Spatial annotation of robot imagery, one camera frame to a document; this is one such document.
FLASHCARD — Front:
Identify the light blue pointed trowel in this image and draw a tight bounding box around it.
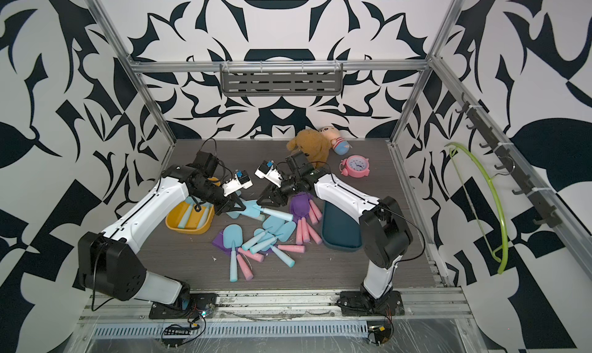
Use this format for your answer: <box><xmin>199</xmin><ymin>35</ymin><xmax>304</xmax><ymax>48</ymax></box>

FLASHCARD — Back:
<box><xmin>227</xmin><ymin>200</ymin><xmax>294</xmax><ymax>221</ymax></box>

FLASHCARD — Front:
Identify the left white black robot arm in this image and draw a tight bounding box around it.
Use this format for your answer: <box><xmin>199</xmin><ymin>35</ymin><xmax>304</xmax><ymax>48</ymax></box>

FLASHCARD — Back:
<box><xmin>77</xmin><ymin>152</ymin><xmax>230</xmax><ymax>311</ymax></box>

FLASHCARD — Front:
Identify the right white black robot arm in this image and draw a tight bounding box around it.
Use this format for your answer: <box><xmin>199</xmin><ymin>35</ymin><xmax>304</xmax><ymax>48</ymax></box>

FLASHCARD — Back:
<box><xmin>255</xmin><ymin>152</ymin><xmax>413</xmax><ymax>301</ymax></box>

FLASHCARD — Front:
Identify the yellow plastic storage box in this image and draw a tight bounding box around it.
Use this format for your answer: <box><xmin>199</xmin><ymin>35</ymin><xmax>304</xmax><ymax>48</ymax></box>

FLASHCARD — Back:
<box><xmin>165</xmin><ymin>201</ymin><xmax>214</xmax><ymax>235</ymax></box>

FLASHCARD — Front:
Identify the dark teal storage box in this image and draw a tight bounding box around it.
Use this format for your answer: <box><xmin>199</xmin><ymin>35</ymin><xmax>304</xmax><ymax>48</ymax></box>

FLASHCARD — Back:
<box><xmin>322</xmin><ymin>202</ymin><xmax>362</xmax><ymax>253</ymax></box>

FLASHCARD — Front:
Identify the brown plush dog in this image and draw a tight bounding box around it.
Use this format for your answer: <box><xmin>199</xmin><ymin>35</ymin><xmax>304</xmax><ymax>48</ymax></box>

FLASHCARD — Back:
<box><xmin>287</xmin><ymin>129</ymin><xmax>331</xmax><ymax>168</ymax></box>

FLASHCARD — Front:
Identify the small pig doll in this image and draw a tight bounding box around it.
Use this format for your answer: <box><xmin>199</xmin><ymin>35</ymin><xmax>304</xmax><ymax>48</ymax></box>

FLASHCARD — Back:
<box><xmin>319</xmin><ymin>126</ymin><xmax>351</xmax><ymax>156</ymax></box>

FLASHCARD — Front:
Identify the pink alarm clock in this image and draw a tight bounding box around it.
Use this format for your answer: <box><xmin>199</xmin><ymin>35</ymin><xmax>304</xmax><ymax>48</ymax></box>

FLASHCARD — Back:
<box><xmin>339</xmin><ymin>155</ymin><xmax>370</xmax><ymax>179</ymax></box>

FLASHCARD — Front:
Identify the green plastic hanger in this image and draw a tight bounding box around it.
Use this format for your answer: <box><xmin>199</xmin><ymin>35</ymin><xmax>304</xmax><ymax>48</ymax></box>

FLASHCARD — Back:
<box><xmin>445</xmin><ymin>142</ymin><xmax>510</xmax><ymax>275</ymax></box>

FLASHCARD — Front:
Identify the purple shovel pink handle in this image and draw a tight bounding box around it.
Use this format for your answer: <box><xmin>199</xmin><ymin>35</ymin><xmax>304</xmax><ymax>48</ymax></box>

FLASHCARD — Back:
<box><xmin>271</xmin><ymin>245</ymin><xmax>305</xmax><ymax>268</ymax></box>
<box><xmin>296</xmin><ymin>218</ymin><xmax>323</xmax><ymax>245</ymax></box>
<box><xmin>212</xmin><ymin>231</ymin><xmax>265</xmax><ymax>281</ymax></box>
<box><xmin>289</xmin><ymin>193</ymin><xmax>322</xmax><ymax>224</ymax></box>

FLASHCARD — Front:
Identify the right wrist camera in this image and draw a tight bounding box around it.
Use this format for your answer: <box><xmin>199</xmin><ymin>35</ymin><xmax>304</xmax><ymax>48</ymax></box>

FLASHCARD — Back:
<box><xmin>255</xmin><ymin>160</ymin><xmax>285</xmax><ymax>188</ymax></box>

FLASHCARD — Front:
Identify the grey metal wall shelf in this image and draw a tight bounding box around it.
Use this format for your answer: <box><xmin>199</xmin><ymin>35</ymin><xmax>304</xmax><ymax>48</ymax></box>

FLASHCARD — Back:
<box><xmin>220</xmin><ymin>61</ymin><xmax>344</xmax><ymax>97</ymax></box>

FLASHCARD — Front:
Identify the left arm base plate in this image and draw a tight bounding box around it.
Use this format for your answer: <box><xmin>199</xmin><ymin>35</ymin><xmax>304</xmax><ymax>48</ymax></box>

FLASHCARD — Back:
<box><xmin>149</xmin><ymin>293</ymin><xmax>218</xmax><ymax>321</ymax></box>

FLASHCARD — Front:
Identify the white perforated cable duct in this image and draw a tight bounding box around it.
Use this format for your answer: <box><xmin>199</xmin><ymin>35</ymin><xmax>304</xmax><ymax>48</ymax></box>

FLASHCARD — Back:
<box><xmin>92</xmin><ymin>321</ymin><xmax>368</xmax><ymax>340</ymax></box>

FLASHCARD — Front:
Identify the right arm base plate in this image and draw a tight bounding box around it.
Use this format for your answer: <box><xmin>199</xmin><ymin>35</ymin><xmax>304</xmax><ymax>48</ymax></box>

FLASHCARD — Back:
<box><xmin>336</xmin><ymin>289</ymin><xmax>405</xmax><ymax>317</ymax></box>

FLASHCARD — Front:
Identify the black wall hook rail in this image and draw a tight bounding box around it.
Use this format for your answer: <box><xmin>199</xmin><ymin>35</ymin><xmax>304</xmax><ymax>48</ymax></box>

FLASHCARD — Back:
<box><xmin>457</xmin><ymin>93</ymin><xmax>563</xmax><ymax>228</ymax></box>

